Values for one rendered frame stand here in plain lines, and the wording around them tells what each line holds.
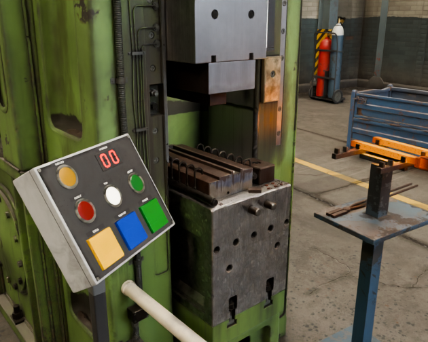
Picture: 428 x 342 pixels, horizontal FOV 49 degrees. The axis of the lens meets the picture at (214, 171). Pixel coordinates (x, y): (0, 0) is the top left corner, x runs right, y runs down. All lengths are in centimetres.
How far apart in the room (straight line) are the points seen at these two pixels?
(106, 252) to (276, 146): 105
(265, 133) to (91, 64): 78
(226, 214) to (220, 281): 24
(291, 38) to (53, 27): 89
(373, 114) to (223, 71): 402
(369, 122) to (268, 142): 359
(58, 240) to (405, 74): 958
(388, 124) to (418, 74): 490
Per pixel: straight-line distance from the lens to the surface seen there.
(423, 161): 181
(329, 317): 263
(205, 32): 144
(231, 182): 160
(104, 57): 142
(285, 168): 203
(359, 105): 548
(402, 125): 523
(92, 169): 114
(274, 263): 182
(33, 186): 106
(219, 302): 169
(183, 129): 203
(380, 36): 1068
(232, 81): 152
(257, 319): 189
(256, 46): 158
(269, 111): 187
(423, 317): 279
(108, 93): 143
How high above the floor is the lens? 150
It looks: 18 degrees down
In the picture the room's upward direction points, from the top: straight up
